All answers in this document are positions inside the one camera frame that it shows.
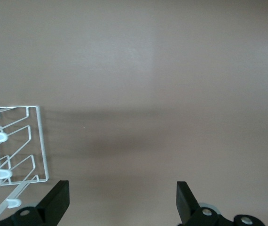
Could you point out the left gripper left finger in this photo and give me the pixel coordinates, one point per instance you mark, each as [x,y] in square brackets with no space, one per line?
[51,204]

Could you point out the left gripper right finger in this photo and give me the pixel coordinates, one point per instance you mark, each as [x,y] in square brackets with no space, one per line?
[188,207]

